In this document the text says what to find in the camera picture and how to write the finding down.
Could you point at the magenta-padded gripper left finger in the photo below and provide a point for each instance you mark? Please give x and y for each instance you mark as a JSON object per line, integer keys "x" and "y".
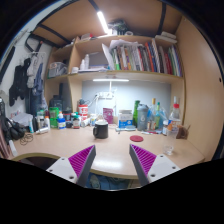
{"x": 80, "y": 160}

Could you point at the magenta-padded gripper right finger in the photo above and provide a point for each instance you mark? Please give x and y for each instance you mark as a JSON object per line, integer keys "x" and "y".
{"x": 143, "y": 159}

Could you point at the clear drink bottle red cap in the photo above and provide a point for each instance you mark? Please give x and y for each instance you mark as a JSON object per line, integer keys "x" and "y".
{"x": 173, "y": 125}

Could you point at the flat round red coaster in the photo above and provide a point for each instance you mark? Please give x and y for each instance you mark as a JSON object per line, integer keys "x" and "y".
{"x": 136, "y": 138}

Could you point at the white plastic handheld tool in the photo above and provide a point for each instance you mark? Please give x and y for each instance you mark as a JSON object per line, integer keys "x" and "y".
{"x": 126, "y": 128}

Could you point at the black mug white inside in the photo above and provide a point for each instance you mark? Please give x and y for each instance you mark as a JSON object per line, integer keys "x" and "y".
{"x": 101, "y": 130}

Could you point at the white bottle blue label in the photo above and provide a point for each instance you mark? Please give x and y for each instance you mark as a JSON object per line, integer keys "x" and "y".
{"x": 61, "y": 122}

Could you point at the blue and white box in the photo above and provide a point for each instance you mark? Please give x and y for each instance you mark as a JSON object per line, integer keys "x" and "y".
{"x": 125, "y": 119}

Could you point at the yellow-capped glass bottle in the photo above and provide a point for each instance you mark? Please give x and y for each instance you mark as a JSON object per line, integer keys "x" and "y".
{"x": 152, "y": 113}

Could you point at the dark green bottle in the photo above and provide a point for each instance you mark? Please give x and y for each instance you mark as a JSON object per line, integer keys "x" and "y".
{"x": 136, "y": 111}

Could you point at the red and white canister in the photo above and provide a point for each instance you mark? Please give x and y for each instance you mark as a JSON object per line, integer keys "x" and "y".
{"x": 83, "y": 110}

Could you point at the green box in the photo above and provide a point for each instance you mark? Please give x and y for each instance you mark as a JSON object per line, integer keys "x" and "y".
{"x": 53, "y": 116}

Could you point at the magenta carton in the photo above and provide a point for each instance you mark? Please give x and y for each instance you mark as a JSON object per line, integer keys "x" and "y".
{"x": 108, "y": 115}

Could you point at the wooden shelf unit with books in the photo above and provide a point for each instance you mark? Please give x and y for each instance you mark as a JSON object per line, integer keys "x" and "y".
{"x": 133, "y": 76}

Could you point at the under-shelf light bar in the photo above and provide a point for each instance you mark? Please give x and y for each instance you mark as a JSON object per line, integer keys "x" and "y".
{"x": 110, "y": 80}

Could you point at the black hanging jacket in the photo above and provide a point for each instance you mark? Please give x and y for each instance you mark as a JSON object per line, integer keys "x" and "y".
{"x": 19, "y": 81}

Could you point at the ceiling light tube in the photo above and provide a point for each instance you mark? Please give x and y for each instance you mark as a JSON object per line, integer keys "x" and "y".
{"x": 102, "y": 22}

